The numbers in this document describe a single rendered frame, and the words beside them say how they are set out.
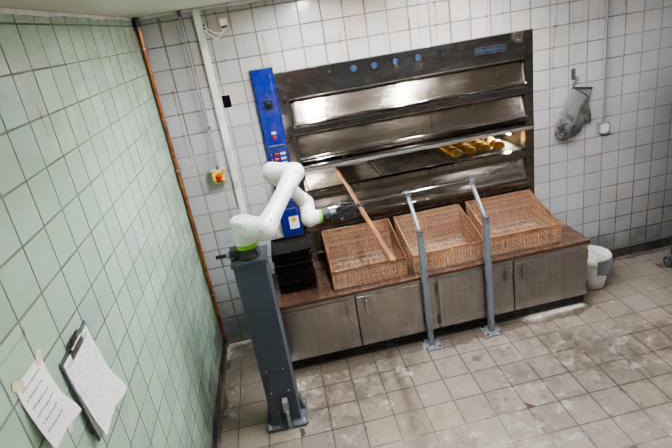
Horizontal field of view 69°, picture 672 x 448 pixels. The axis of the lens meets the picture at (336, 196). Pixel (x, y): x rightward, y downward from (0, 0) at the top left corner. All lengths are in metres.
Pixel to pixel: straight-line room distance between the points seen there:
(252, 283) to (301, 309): 0.76
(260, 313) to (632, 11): 3.49
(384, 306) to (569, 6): 2.59
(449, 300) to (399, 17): 2.08
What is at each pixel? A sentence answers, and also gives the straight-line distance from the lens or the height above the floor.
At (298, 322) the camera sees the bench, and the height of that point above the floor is 0.42.
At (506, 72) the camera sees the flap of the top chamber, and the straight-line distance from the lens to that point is 4.01.
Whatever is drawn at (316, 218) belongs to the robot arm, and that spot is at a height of 1.20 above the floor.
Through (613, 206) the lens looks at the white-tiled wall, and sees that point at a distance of 4.85.
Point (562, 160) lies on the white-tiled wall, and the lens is 4.41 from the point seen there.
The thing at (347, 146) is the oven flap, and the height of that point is 1.49.
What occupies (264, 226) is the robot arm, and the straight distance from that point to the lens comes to 2.65.
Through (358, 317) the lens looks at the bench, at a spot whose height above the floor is 0.35.
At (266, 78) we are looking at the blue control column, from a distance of 3.52.
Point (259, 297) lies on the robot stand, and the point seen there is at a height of 0.96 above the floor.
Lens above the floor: 2.42
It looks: 20 degrees down
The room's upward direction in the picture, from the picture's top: 9 degrees counter-clockwise
